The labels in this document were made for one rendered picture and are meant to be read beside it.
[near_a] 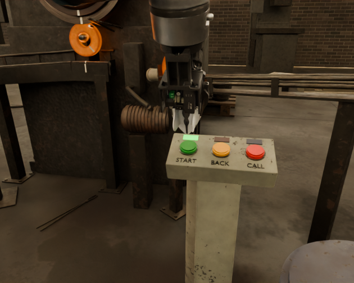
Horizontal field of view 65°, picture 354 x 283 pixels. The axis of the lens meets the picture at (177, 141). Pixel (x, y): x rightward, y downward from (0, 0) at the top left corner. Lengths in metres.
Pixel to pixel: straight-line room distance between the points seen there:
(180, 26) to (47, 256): 1.10
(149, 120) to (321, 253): 0.84
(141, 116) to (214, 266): 0.72
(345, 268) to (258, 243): 0.69
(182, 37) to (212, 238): 0.49
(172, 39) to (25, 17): 1.42
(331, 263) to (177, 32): 0.52
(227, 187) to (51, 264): 0.85
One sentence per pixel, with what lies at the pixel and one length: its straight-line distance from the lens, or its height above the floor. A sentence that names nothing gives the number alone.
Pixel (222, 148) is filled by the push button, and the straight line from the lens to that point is 0.63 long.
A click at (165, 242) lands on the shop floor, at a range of 1.28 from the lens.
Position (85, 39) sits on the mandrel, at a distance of 1.45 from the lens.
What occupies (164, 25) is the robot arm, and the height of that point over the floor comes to 0.86.
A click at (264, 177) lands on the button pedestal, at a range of 0.62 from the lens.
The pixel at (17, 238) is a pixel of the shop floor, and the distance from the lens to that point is 1.47.
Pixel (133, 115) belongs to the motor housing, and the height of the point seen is 0.50.
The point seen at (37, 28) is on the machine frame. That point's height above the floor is 0.86.
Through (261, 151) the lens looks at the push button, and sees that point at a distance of 0.63.
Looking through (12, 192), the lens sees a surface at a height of 0.01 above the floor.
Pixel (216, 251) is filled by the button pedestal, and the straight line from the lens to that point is 0.76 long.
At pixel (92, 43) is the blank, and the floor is 0.80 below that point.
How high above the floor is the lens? 0.86
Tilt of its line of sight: 22 degrees down
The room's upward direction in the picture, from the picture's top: straight up
